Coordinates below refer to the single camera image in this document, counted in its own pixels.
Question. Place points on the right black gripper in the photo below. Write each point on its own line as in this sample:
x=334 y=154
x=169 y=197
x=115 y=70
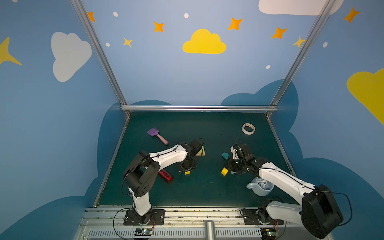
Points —
x=235 y=163

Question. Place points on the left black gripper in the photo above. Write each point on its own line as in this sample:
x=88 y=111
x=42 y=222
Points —
x=187 y=164

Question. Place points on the lime green rectangular block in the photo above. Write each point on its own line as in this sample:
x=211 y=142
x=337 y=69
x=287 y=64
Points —
x=201 y=152

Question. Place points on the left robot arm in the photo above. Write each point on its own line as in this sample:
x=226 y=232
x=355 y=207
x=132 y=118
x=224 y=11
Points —
x=141 y=174

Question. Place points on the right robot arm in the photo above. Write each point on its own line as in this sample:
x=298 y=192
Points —
x=316 y=208

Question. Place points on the teal house-shaped block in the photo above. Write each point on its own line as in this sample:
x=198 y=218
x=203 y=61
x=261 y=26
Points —
x=225 y=156

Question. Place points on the light blue mug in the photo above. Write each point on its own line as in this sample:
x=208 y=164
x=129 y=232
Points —
x=260 y=187

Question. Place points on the white tape roll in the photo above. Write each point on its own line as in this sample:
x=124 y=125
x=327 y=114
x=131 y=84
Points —
x=248 y=129

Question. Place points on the right circuit board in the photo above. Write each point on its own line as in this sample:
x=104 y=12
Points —
x=268 y=234

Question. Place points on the circuit board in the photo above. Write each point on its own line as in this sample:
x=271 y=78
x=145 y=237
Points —
x=143 y=232
x=268 y=234

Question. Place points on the left circuit board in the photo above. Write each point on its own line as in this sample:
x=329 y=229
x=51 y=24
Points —
x=143 y=232

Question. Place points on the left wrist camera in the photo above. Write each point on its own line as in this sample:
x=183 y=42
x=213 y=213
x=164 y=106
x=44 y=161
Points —
x=196 y=147

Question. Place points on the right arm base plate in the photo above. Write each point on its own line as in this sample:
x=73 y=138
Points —
x=250 y=216

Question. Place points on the aluminium cage frame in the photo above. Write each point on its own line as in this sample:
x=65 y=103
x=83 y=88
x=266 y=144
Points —
x=311 y=37

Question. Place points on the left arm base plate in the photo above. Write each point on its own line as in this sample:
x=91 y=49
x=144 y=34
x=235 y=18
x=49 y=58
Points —
x=153 y=217

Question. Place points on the grey camera pole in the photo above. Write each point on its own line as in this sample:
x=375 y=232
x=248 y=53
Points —
x=210 y=230

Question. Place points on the aluminium front rail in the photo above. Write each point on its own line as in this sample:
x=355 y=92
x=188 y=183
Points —
x=181 y=223

